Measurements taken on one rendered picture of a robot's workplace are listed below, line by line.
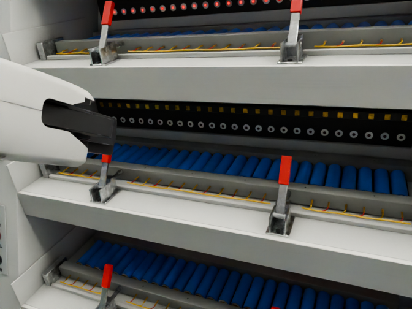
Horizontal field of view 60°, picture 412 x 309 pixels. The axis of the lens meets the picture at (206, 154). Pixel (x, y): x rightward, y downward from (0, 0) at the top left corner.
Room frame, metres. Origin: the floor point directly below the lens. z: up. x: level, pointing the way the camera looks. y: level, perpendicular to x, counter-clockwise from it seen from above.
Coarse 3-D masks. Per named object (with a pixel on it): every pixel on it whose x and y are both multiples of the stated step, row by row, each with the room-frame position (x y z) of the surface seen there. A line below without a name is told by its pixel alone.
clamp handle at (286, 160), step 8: (288, 160) 0.42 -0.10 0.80; (280, 168) 0.43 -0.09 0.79; (288, 168) 0.42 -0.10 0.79; (280, 176) 0.42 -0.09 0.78; (288, 176) 0.42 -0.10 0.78; (280, 184) 0.42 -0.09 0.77; (288, 184) 0.42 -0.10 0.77; (280, 192) 0.42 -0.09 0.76; (280, 200) 0.42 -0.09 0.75; (280, 208) 0.41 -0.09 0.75
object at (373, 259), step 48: (240, 144) 0.59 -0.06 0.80; (288, 144) 0.56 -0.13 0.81; (336, 144) 0.53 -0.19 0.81; (48, 192) 0.55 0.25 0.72; (192, 240) 0.45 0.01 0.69; (240, 240) 0.42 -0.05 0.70; (288, 240) 0.40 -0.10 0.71; (336, 240) 0.39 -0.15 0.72; (384, 240) 0.38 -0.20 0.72; (384, 288) 0.36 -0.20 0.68
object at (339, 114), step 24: (120, 120) 0.69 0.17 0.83; (144, 120) 0.66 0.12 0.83; (192, 120) 0.62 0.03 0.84; (216, 120) 0.60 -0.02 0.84; (240, 120) 0.59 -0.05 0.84; (264, 120) 0.57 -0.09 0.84; (288, 120) 0.56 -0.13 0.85; (312, 120) 0.54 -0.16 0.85; (336, 120) 0.53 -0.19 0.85; (360, 120) 0.51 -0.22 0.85; (384, 120) 0.50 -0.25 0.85; (408, 120) 0.49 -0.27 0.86; (384, 144) 0.51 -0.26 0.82; (408, 144) 0.50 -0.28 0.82
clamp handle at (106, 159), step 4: (104, 156) 0.53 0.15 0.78; (108, 156) 0.52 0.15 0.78; (104, 160) 0.52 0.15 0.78; (108, 160) 0.52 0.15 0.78; (104, 164) 0.52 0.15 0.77; (108, 164) 0.52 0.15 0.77; (104, 168) 0.52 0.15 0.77; (104, 172) 0.52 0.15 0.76; (100, 176) 0.52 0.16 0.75; (104, 176) 0.52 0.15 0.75; (100, 180) 0.52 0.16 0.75; (104, 180) 0.52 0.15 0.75; (100, 184) 0.52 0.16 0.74; (104, 184) 0.52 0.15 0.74
